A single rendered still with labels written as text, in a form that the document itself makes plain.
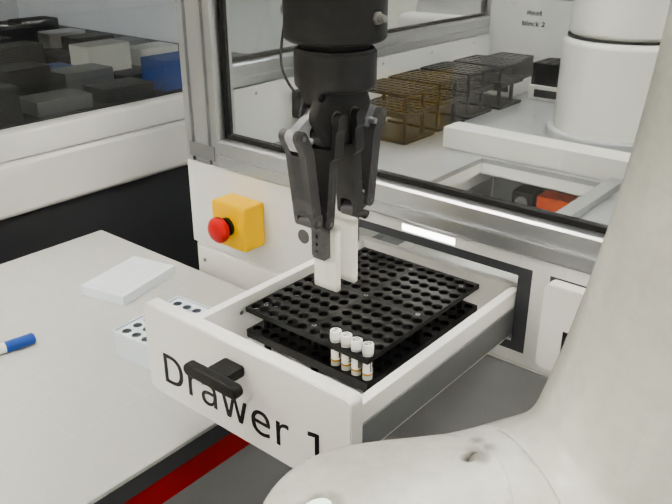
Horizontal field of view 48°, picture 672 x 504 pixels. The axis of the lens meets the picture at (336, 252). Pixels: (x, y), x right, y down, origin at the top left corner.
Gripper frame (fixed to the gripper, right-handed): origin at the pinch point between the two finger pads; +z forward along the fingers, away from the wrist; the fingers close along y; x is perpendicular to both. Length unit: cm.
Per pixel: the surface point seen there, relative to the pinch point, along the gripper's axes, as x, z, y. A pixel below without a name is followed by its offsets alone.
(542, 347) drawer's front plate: 13.9, 15.6, -21.0
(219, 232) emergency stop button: -35.6, 12.4, -15.6
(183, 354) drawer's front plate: -11.9, 11.4, 10.9
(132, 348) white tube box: -31.9, 21.8, 4.0
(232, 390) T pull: -0.4, 9.1, 14.4
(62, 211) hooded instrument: -86, 22, -19
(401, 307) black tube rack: 1.2, 10.2, -10.2
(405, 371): 8.6, 10.7, -0.4
